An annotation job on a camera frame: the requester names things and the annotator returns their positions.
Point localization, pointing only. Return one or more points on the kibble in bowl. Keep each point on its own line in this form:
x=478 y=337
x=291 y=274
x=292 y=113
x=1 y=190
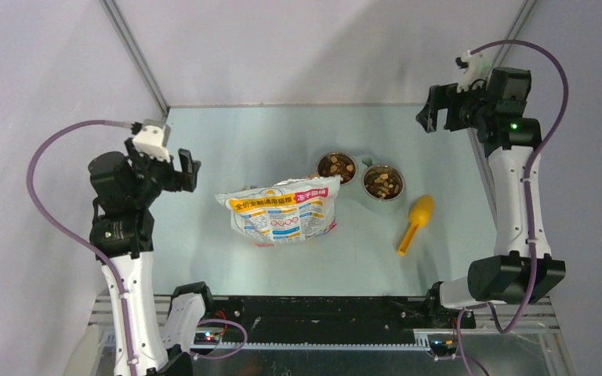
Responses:
x=382 y=183
x=337 y=166

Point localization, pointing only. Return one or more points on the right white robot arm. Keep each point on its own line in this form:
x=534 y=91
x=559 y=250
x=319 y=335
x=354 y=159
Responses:
x=522 y=269

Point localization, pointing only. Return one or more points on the aluminium frame post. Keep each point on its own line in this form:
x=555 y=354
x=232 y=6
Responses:
x=523 y=14
x=132 y=47

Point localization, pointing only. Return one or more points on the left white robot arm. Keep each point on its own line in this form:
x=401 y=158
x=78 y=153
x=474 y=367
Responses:
x=126 y=185

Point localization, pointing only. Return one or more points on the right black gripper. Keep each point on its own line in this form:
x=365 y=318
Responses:
x=439 y=97

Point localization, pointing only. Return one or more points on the pale green bowl tray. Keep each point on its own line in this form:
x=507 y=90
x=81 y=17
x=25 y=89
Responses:
x=376 y=185

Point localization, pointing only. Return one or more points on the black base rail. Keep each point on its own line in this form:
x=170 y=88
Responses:
x=319 y=321

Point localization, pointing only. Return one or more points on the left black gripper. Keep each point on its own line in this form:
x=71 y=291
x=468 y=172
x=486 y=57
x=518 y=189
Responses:
x=177 y=180

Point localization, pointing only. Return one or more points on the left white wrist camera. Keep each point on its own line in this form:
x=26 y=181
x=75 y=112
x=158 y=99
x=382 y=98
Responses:
x=151 y=140

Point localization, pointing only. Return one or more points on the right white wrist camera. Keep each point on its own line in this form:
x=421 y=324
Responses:
x=476 y=68

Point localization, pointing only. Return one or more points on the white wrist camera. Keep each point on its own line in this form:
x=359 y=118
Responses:
x=476 y=68
x=151 y=140

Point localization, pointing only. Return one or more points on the pet food bag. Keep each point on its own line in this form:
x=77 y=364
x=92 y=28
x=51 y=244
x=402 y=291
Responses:
x=290 y=211

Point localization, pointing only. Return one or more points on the right aluminium frame post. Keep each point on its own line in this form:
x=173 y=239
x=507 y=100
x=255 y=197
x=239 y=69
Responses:
x=523 y=14

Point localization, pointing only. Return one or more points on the left aluminium frame post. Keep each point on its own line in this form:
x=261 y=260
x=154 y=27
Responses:
x=132 y=47

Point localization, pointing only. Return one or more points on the kibble in left bowl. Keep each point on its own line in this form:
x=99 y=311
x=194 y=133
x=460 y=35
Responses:
x=337 y=166

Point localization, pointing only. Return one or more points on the yellow plastic scoop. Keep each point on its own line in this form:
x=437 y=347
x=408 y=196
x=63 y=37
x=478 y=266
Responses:
x=419 y=216

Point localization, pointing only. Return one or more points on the left steel bowl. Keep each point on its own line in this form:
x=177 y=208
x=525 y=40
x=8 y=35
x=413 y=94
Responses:
x=337 y=167

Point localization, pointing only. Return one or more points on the kibble in right bowl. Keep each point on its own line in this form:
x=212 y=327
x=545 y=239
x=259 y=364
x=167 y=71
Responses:
x=382 y=183

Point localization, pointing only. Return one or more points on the steel bowl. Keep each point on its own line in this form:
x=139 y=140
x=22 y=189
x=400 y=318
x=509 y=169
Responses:
x=337 y=167
x=383 y=183

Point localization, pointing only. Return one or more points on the right steel bowl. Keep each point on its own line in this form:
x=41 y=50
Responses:
x=383 y=183

